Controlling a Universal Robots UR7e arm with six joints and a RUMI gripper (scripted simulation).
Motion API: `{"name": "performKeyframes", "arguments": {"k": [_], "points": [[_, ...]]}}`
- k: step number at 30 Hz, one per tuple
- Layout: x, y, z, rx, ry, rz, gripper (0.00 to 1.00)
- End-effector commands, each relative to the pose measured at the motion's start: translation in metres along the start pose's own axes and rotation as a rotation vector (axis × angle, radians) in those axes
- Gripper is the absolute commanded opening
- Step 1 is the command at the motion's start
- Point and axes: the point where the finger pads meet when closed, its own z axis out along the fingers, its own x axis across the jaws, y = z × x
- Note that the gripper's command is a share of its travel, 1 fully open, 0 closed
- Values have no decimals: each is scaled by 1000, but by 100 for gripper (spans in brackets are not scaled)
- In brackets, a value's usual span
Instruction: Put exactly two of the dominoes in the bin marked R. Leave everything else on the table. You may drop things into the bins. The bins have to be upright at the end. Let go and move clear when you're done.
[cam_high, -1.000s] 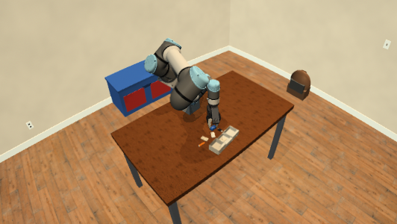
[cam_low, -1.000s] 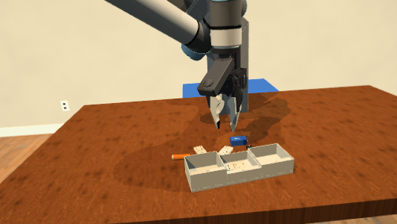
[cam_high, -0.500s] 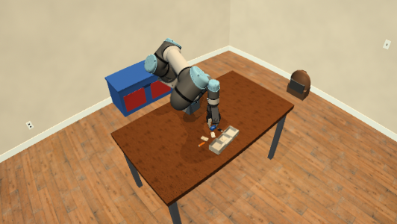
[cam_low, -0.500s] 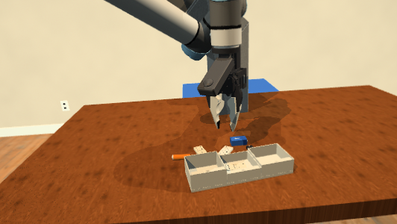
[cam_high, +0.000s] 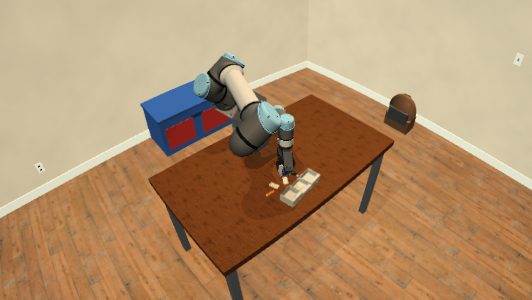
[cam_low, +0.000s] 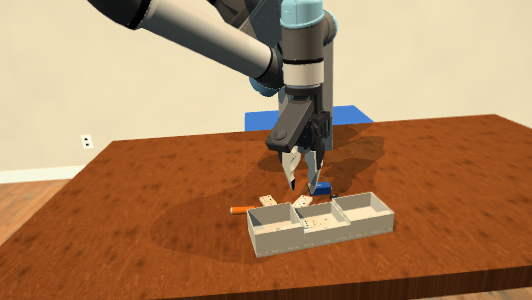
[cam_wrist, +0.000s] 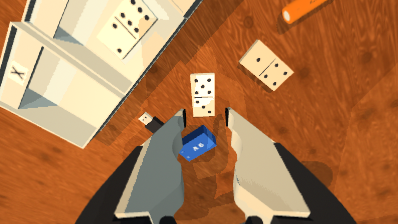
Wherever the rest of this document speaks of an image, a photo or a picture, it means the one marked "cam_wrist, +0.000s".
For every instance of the orange cylinder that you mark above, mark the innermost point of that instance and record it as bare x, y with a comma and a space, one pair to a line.
298, 8

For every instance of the black usb stick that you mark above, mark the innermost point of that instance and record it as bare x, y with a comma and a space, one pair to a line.
151, 123

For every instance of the cream three-compartment bin rack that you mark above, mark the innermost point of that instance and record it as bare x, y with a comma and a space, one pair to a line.
77, 104

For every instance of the cream domino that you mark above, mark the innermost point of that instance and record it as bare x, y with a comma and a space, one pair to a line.
265, 65
203, 90
127, 26

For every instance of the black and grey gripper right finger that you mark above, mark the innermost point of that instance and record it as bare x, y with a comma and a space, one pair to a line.
273, 184

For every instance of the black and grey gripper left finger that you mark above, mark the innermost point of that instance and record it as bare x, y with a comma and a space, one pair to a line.
147, 185

